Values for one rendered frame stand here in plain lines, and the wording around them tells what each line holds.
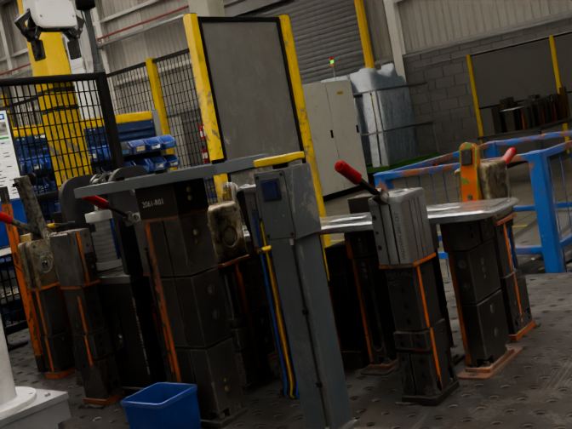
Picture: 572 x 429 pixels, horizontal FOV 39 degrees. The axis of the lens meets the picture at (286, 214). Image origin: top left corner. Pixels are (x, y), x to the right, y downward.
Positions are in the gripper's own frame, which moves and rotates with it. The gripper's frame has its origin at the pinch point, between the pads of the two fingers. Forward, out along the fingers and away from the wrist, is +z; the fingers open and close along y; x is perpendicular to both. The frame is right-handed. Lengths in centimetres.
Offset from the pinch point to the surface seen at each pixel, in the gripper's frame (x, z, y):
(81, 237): -0.9, 38.7, -4.7
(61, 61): 93, -15, 74
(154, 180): -38, 29, -15
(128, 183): -31.5, 28.8, -15.4
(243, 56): 185, -28, 287
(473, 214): -80, 45, 16
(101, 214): -0.7, 34.9, 2.0
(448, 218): -75, 45, 15
